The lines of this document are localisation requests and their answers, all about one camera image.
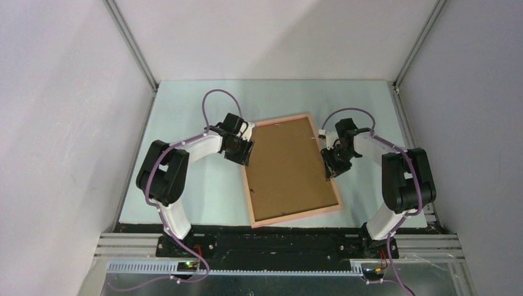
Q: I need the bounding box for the grey slotted cable duct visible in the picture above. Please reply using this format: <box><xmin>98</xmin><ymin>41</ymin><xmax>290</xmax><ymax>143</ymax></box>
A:
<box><xmin>107</xmin><ymin>260</ymin><xmax>363</xmax><ymax>277</ymax></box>

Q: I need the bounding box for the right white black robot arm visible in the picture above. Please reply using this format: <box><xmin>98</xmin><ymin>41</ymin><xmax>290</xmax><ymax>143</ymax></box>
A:
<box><xmin>318</xmin><ymin>118</ymin><xmax>437</xmax><ymax>258</ymax></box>

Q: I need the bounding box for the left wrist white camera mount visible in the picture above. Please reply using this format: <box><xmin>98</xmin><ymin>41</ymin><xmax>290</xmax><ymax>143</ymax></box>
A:
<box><xmin>239</xmin><ymin>121</ymin><xmax>256</xmax><ymax>141</ymax></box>

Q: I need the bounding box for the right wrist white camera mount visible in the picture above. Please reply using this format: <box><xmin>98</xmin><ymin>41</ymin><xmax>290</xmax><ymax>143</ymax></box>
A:
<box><xmin>318</xmin><ymin>129</ymin><xmax>339</xmax><ymax>150</ymax></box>

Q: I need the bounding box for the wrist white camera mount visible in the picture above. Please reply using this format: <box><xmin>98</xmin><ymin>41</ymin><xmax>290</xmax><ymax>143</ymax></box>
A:
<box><xmin>318</xmin><ymin>129</ymin><xmax>339</xmax><ymax>150</ymax></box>
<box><xmin>239</xmin><ymin>121</ymin><xmax>256</xmax><ymax>141</ymax></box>

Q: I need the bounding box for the orange wooden picture frame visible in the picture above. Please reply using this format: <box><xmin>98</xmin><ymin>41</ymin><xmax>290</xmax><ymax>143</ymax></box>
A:
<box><xmin>240</xmin><ymin>113</ymin><xmax>344</xmax><ymax>229</ymax></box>

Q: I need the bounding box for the aluminium corner post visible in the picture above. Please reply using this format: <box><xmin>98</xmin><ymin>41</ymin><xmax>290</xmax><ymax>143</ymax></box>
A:
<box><xmin>102</xmin><ymin>0</ymin><xmax>159</xmax><ymax>93</ymax></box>
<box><xmin>393</xmin><ymin>0</ymin><xmax>448</xmax><ymax>88</ymax></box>

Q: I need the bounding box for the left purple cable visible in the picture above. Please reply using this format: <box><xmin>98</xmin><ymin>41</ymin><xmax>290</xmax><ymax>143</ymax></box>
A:
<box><xmin>107</xmin><ymin>89</ymin><xmax>244</xmax><ymax>292</ymax></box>

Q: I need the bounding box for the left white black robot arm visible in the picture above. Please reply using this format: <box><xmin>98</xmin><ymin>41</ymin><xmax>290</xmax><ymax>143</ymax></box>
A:
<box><xmin>136</xmin><ymin>113</ymin><xmax>257</xmax><ymax>257</ymax></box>

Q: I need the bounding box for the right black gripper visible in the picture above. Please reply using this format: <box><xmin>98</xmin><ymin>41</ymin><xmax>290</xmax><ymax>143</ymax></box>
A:
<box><xmin>321</xmin><ymin>144</ymin><xmax>357</xmax><ymax>180</ymax></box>

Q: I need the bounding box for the aluminium front rail frame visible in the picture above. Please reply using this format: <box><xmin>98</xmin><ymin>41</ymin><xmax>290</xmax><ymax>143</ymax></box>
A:
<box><xmin>80</xmin><ymin>226</ymin><xmax>477</xmax><ymax>295</ymax></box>

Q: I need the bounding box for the brown cardboard backing board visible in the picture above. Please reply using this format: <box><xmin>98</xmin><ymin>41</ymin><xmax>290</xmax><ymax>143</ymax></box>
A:
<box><xmin>242</xmin><ymin>113</ymin><xmax>344</xmax><ymax>228</ymax></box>

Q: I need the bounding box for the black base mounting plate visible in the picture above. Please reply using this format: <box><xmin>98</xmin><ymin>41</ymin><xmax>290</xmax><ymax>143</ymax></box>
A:
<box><xmin>155</xmin><ymin>234</ymin><xmax>398</xmax><ymax>272</ymax></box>

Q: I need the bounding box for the right aluminium corner post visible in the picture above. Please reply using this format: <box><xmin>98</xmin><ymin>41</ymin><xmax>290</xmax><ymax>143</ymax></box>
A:
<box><xmin>393</xmin><ymin>0</ymin><xmax>448</xmax><ymax>88</ymax></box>

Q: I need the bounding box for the left aluminium corner post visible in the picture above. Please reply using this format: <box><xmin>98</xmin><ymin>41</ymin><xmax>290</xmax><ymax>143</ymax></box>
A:
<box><xmin>102</xmin><ymin>0</ymin><xmax>159</xmax><ymax>93</ymax></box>

